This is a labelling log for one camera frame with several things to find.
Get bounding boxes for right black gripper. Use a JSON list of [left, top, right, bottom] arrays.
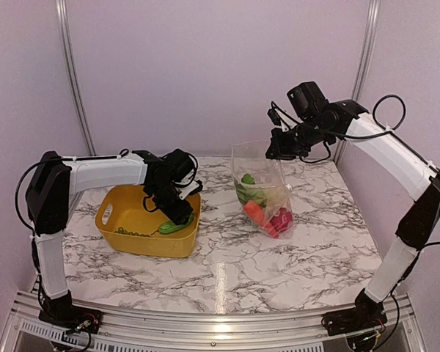
[[265, 116, 333, 160]]

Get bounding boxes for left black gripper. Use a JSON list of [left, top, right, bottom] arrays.
[[149, 180, 193, 224]]

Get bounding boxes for clear zip top bag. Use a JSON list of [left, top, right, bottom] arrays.
[[231, 140, 294, 239]]

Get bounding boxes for yellow plastic basket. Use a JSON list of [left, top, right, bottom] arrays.
[[95, 186, 201, 258]]

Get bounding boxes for green toy leafy vegetable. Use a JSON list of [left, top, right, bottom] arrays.
[[234, 173, 267, 208]]

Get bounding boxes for orange toy carrot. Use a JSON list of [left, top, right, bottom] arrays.
[[243, 200, 268, 228]]

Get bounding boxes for red toy peach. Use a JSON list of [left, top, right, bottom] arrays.
[[269, 208, 293, 238]]

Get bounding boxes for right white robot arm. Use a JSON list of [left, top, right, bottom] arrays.
[[266, 100, 440, 329]]

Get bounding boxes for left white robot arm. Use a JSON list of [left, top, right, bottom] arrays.
[[22, 149, 203, 326]]

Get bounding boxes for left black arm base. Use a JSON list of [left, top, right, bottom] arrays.
[[37, 287, 103, 334]]

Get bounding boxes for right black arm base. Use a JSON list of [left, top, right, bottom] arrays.
[[321, 289, 387, 336]]

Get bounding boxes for green toy grapes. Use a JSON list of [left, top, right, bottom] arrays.
[[115, 227, 154, 238]]

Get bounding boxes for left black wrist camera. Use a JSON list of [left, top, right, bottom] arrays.
[[161, 148, 203, 200]]

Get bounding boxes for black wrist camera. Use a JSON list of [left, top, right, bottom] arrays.
[[287, 81, 329, 120], [161, 148, 203, 200]]

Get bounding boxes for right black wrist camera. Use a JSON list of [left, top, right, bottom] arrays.
[[287, 81, 329, 120]]

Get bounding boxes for left aluminium frame post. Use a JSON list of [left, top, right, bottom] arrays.
[[56, 0, 96, 156]]

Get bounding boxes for aluminium frame post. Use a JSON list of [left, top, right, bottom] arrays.
[[56, 0, 96, 156], [351, 0, 381, 101]]

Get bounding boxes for front aluminium rail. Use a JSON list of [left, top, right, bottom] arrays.
[[0, 289, 426, 352]]

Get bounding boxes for right aluminium frame post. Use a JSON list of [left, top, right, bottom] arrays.
[[351, 0, 381, 101]]

